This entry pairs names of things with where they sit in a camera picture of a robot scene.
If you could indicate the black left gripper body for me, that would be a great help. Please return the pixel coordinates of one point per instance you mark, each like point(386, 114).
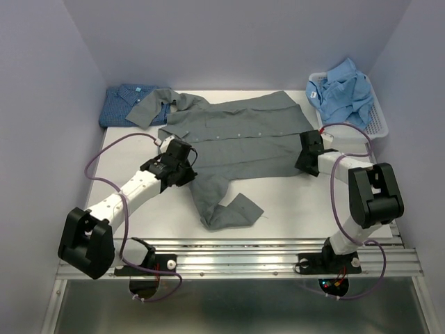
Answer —
point(186, 174)

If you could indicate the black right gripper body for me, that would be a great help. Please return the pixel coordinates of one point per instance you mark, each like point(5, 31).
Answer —
point(301, 163)

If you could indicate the grey long sleeve shirt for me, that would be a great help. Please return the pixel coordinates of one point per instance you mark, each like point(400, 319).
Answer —
point(236, 140)

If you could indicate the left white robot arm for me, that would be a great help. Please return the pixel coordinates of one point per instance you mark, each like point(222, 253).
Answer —
point(87, 241)

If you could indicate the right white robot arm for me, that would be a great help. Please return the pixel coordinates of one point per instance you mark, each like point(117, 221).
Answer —
point(374, 201)

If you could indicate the light blue crumpled shirt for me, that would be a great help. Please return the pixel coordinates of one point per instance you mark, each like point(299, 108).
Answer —
point(344, 96)

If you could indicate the white plastic basket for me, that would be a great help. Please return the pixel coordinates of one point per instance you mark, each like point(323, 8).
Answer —
point(377, 128)

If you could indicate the blue checked folded shirt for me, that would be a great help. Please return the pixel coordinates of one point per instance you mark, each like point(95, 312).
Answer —
point(118, 103)

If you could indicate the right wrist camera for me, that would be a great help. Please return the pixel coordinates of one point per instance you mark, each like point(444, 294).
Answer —
point(326, 137)

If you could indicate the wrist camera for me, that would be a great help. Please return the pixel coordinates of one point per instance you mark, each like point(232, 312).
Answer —
point(159, 143)
point(326, 137)

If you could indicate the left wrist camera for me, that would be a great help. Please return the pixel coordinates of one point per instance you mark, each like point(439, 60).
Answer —
point(159, 143)

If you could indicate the aluminium rail frame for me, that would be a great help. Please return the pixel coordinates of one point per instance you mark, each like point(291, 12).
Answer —
point(251, 286)

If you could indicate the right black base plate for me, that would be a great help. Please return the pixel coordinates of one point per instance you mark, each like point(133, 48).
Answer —
point(318, 264)

